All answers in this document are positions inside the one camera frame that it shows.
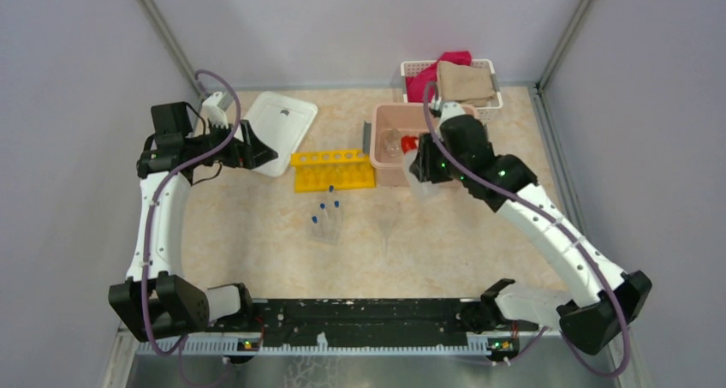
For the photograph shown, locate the white plastic tray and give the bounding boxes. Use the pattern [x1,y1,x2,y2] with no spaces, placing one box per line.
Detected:
[245,92,318,177]

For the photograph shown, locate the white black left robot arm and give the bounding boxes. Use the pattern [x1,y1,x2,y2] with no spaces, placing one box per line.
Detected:
[108,102,277,342]

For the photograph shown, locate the white perforated basket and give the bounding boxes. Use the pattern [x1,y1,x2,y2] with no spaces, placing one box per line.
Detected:
[400,59,503,122]

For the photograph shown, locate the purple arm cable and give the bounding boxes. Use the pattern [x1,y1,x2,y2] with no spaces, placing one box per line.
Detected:
[422,81,632,379]
[140,69,243,386]

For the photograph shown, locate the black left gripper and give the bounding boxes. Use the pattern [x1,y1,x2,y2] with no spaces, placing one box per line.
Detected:
[185,116,277,170]

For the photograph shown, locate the yellow test tube rack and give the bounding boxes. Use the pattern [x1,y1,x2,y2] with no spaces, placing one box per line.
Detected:
[290,149,377,194]

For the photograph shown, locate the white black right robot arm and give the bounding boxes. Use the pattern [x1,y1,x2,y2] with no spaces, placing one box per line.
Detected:
[401,115,652,355]

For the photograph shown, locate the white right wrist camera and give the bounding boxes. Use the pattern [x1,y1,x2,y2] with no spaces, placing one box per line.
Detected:
[430,98,467,126]

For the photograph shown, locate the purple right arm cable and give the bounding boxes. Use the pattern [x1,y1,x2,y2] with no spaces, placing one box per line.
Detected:
[422,81,632,379]

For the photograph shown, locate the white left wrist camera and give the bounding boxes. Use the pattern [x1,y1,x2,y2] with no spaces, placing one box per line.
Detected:
[201,91,233,130]

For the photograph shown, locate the red cloth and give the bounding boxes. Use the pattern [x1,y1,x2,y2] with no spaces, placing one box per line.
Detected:
[406,51,472,103]

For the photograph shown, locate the blue capped small tubes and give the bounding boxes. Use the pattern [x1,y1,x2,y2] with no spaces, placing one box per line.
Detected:
[311,185,342,226]

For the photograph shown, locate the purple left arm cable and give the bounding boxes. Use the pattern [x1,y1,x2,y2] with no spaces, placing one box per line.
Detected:
[140,69,243,386]

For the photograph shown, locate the pink plastic tub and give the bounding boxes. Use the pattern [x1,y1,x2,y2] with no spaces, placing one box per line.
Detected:
[369,101,496,193]

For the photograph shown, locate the beige cloth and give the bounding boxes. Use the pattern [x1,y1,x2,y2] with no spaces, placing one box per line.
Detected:
[437,62,497,107]

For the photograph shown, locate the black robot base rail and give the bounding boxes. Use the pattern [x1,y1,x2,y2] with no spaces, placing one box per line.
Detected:
[207,298,538,349]

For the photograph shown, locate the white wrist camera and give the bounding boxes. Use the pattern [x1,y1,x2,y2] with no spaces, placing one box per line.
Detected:
[201,91,233,130]
[430,98,467,126]

